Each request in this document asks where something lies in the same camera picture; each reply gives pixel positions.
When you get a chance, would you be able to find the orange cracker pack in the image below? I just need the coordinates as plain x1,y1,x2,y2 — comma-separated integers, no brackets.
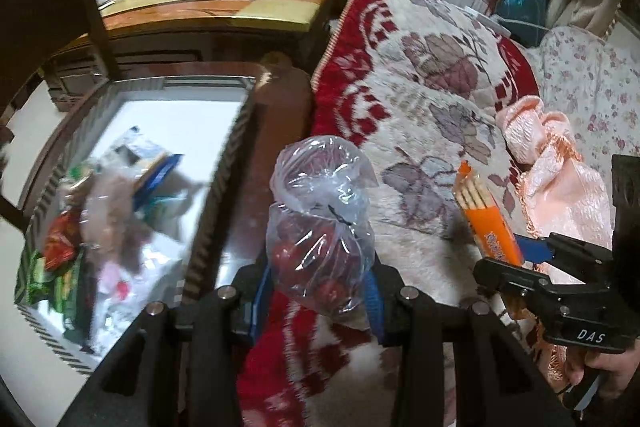
452,160,524,267

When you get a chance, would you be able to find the clear bag red fruit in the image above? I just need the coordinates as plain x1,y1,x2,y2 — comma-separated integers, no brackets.
266,135,378,317

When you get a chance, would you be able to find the white pink strawberry packet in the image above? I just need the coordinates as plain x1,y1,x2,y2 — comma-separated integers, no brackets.
91,251,171,355

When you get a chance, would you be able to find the blue white biscuit pack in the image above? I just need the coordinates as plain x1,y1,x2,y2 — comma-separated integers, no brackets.
112,126,183,211

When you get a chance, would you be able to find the striped cardboard tray box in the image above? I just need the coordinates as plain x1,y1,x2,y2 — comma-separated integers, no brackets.
14,74,256,376

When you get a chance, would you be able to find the dark green cracker packet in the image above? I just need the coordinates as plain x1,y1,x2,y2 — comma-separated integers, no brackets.
53,255,92,345

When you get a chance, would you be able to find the red snack packet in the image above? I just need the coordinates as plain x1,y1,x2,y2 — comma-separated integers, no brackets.
43,208,81,272

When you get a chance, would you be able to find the green rice cracker packet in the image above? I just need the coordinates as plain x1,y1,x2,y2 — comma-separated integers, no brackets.
60,158,101,197

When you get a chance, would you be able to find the bright green snack packet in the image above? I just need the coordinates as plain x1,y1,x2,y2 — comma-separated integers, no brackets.
14,249,55,306

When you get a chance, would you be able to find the clear bag of nuts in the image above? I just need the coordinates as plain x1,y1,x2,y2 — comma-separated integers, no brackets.
79,168,153,271

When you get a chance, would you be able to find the person right hand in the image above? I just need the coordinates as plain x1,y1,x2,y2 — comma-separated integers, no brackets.
565,340,639,402

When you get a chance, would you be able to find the pink fringed cloth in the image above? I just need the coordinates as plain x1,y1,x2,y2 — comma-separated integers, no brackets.
494,95,618,388

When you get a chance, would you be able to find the floral bedsheet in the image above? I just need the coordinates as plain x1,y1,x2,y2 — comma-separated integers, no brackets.
522,25,640,168

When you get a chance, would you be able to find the red floral plush blanket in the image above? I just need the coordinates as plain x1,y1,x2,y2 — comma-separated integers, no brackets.
238,0,537,426

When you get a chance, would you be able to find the teal plastic bag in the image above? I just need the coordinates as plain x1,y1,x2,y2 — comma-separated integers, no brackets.
496,0,548,48

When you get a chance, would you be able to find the yellow top wooden table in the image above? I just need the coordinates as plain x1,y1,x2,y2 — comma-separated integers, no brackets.
41,0,344,108

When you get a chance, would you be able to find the dark wooden chair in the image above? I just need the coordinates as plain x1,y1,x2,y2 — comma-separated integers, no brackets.
1,0,312,303

